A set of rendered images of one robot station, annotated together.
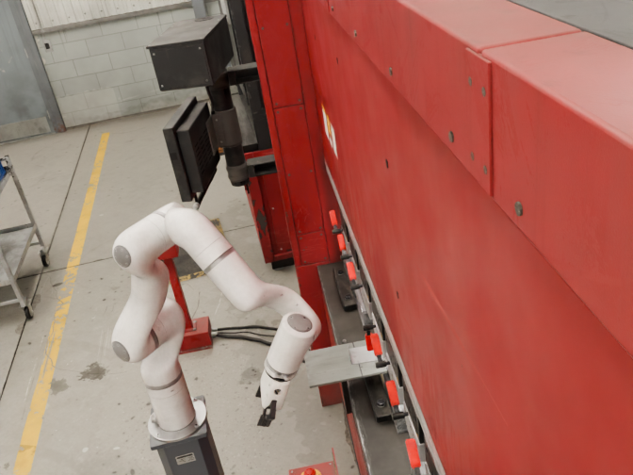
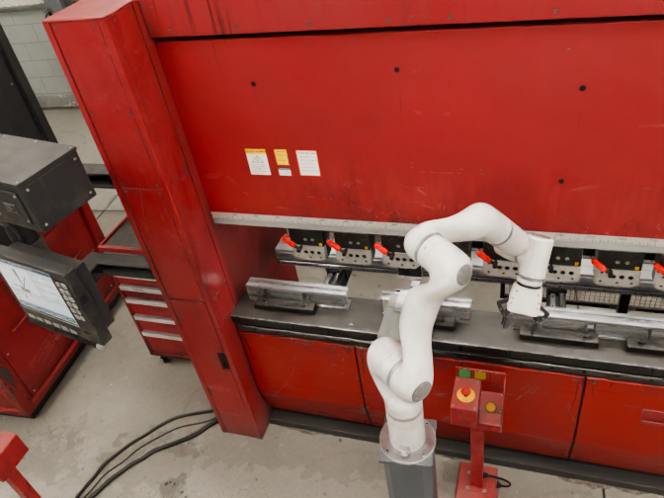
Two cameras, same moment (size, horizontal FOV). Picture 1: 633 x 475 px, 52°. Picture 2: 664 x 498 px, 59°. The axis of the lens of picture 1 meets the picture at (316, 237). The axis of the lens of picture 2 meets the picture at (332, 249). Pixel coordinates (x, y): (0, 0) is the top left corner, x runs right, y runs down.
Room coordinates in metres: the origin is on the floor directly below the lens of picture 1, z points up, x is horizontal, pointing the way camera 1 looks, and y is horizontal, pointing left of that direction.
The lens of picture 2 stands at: (1.19, 1.63, 2.76)
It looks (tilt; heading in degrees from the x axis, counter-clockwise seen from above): 38 degrees down; 296
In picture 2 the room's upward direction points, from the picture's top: 10 degrees counter-clockwise
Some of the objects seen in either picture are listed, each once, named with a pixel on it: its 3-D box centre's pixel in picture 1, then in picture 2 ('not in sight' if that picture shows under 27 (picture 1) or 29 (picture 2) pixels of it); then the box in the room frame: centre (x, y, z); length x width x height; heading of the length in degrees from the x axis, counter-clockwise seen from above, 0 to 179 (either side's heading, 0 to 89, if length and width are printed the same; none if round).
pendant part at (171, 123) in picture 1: (195, 146); (55, 289); (2.93, 0.49, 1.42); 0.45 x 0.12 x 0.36; 172
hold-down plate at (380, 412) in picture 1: (375, 387); (420, 320); (1.69, -0.11, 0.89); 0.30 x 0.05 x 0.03; 3
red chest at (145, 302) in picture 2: not in sight; (184, 290); (3.25, -0.45, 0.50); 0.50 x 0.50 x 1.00; 3
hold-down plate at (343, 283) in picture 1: (344, 287); (285, 305); (2.33, -0.08, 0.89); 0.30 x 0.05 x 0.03; 3
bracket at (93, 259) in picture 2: (272, 174); (114, 277); (3.02, 0.16, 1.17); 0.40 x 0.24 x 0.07; 3
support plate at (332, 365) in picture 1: (344, 362); (405, 317); (1.73, -0.02, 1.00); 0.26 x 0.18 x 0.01; 93
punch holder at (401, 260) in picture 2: (376, 286); (402, 246); (1.76, -0.17, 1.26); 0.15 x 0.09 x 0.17; 3
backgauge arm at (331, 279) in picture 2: not in sight; (343, 261); (2.20, -0.53, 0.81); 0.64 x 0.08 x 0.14; 93
